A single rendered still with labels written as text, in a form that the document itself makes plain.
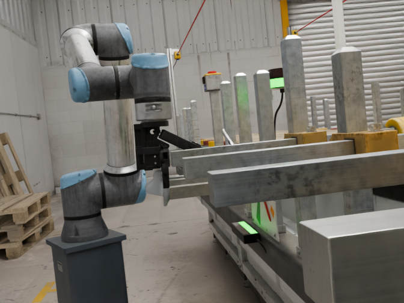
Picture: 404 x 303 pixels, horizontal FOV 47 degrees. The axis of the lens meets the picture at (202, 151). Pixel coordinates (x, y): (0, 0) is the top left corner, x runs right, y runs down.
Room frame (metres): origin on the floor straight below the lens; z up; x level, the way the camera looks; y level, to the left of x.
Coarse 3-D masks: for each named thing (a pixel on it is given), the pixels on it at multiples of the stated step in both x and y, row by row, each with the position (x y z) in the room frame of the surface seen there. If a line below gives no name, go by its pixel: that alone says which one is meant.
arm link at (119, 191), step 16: (96, 32) 1.70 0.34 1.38; (112, 32) 1.72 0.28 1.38; (128, 32) 1.74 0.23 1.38; (96, 48) 1.72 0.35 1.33; (112, 48) 1.73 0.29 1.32; (128, 48) 1.75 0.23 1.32; (112, 64) 1.75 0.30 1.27; (128, 64) 1.80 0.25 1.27; (112, 112) 1.80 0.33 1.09; (128, 112) 1.83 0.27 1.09; (112, 128) 1.82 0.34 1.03; (128, 128) 1.84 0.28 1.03; (112, 144) 1.84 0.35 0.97; (128, 144) 1.86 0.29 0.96; (112, 160) 1.86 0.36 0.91; (128, 160) 1.87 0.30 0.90; (112, 176) 1.86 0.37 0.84; (128, 176) 1.87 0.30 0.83; (144, 176) 1.92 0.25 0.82; (112, 192) 1.86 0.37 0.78; (128, 192) 1.88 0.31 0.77; (144, 192) 1.91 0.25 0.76
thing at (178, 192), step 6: (174, 186) 1.16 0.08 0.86; (180, 186) 1.15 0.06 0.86; (186, 186) 1.15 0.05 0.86; (192, 186) 1.16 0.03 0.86; (198, 186) 1.16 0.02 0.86; (204, 186) 1.16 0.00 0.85; (174, 192) 1.15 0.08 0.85; (180, 192) 1.15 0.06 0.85; (186, 192) 1.15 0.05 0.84; (192, 192) 1.16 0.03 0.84; (198, 192) 1.16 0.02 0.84; (204, 192) 1.16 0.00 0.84; (174, 198) 1.15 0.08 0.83
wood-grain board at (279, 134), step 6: (276, 132) 3.64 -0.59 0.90; (282, 132) 3.47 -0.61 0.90; (288, 132) 3.33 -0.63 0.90; (330, 132) 2.56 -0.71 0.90; (336, 132) 2.48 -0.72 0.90; (204, 138) 4.01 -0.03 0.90; (210, 138) 3.82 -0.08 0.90; (252, 138) 2.84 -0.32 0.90; (258, 138) 2.75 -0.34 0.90; (276, 138) 2.49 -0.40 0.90; (282, 138) 2.41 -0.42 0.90
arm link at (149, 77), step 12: (132, 60) 1.14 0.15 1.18; (144, 60) 1.12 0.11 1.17; (156, 60) 1.12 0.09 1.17; (132, 72) 1.15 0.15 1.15; (144, 72) 1.12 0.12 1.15; (156, 72) 1.12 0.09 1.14; (168, 72) 1.15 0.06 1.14; (132, 84) 1.18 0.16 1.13; (144, 84) 1.12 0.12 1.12; (156, 84) 1.12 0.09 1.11; (168, 84) 1.15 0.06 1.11; (144, 96) 1.12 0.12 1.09; (156, 96) 1.12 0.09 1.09; (168, 96) 1.14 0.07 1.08
